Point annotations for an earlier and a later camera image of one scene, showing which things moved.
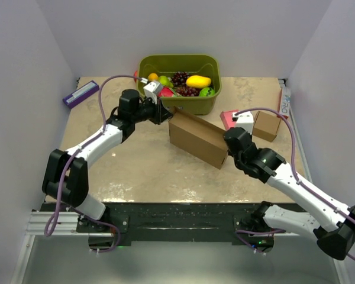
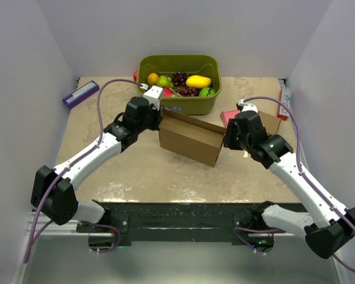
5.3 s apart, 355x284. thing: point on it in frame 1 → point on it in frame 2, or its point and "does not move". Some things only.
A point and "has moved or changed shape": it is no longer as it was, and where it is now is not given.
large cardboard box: (197, 138) has moved or changed shape
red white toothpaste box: (285, 101) does not move
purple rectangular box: (81, 93) does not move
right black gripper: (230, 153) → (228, 139)
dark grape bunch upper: (179, 78) does not move
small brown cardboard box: (266, 125) does not move
